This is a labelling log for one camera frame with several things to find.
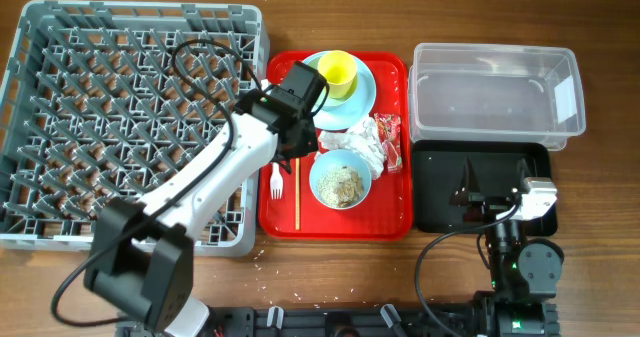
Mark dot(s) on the light blue plate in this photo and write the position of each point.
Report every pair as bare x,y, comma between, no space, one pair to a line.
357,107

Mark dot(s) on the clear plastic bin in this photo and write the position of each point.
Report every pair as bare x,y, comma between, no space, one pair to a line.
495,92

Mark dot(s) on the grey dishwasher rack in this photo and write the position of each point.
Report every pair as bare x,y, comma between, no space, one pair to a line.
93,106

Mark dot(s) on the yellow plastic cup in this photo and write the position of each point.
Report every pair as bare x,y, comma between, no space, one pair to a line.
339,68

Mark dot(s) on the white plastic fork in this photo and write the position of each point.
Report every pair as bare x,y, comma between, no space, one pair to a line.
276,182

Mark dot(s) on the wooden chopstick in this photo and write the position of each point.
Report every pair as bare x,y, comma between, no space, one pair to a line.
297,195

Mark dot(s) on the white napkin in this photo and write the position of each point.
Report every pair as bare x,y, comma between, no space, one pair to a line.
363,139

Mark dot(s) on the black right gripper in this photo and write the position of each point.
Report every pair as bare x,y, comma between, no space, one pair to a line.
487,207

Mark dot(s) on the green plastic bowl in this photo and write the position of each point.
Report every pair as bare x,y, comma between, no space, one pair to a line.
332,103

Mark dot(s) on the black tray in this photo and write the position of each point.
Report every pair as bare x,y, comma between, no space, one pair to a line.
437,170

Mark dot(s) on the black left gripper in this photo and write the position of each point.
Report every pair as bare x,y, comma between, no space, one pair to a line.
311,144

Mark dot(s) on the red serving tray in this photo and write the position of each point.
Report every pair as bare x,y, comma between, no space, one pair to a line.
386,214

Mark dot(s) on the red snack wrapper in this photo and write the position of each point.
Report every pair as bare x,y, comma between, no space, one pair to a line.
389,130

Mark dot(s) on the light blue food bowl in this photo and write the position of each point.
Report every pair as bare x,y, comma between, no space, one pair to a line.
340,179

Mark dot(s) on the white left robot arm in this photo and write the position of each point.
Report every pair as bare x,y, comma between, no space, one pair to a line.
142,255

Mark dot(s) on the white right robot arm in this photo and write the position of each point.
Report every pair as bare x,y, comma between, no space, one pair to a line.
524,272

